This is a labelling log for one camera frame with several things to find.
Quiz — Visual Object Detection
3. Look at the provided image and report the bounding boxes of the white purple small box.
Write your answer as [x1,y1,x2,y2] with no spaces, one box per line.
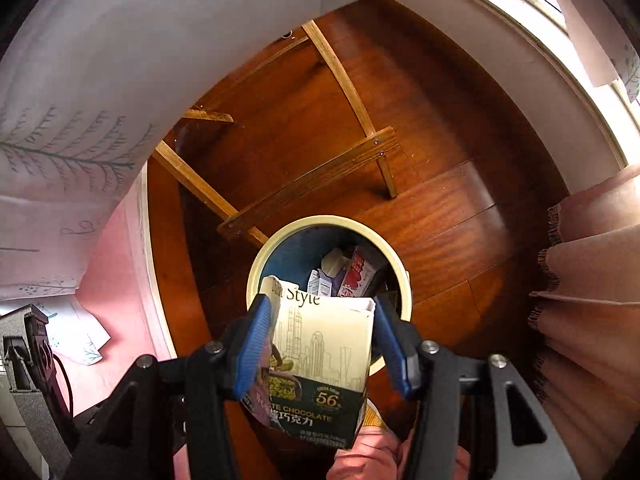
[306,247,351,297]

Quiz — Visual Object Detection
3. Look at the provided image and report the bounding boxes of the pink pleated curtain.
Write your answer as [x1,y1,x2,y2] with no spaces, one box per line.
[529,165,640,480]

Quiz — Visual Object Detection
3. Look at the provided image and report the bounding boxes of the cream rimmed round bin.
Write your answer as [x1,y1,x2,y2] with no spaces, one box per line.
[246,215,413,376]

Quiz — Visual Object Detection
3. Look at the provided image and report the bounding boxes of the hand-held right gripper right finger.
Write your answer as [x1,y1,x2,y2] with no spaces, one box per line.
[372,294,583,480]

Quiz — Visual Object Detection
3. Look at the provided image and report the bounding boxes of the red white carton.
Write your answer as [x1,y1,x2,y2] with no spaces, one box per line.
[336,245,381,298]

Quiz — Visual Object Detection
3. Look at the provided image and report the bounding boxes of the yellow slipper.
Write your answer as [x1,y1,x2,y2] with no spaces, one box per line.
[362,402,392,432]

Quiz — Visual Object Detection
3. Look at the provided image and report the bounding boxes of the person's right leg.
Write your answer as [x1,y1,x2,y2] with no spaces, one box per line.
[325,422,473,480]

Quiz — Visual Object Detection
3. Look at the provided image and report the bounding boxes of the tree printed tablecloth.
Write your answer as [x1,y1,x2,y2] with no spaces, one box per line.
[0,0,640,366]

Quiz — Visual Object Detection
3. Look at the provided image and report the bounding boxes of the black cable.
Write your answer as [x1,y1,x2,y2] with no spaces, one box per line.
[50,352,75,418]

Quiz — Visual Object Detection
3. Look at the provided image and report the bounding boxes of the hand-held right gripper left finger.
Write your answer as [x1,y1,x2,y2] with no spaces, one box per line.
[62,294,273,480]

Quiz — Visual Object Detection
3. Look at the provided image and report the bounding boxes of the pink bed blanket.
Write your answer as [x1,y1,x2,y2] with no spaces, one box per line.
[50,160,176,416]

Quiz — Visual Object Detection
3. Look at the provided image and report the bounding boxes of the wooden table frame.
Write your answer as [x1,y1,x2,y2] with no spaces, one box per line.
[150,20,401,248]

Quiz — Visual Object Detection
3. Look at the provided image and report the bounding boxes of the cream dark chocolate box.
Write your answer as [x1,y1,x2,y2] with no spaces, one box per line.
[240,275,377,451]

